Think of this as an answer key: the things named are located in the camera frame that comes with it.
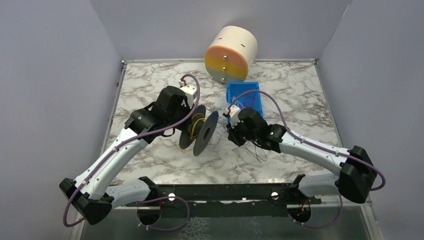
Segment blue plastic bin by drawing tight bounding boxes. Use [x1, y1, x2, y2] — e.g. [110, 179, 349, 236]
[226, 81, 264, 117]

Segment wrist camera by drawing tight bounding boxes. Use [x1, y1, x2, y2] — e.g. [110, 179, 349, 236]
[178, 80, 198, 108]
[223, 104, 241, 128]

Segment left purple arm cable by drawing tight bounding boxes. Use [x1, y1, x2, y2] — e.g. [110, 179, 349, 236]
[62, 73, 201, 232]

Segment yellow wire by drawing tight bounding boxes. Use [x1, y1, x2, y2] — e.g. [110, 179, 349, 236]
[180, 117, 206, 153]

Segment aluminium frame rail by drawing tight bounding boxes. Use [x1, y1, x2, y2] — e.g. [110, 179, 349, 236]
[314, 194, 373, 207]

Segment black cable spool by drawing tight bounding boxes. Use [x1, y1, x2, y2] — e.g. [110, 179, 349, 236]
[178, 104, 219, 157]

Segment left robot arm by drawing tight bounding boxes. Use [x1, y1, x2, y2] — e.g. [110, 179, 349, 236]
[59, 85, 200, 227]

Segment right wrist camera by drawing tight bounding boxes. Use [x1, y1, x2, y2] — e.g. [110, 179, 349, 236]
[223, 104, 241, 128]

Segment cream cylindrical drawer container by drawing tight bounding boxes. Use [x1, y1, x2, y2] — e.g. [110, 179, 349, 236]
[204, 25, 258, 84]

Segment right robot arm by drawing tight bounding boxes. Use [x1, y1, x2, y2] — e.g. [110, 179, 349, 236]
[223, 105, 377, 204]

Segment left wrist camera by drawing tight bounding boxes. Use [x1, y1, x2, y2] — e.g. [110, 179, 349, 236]
[178, 80, 198, 108]

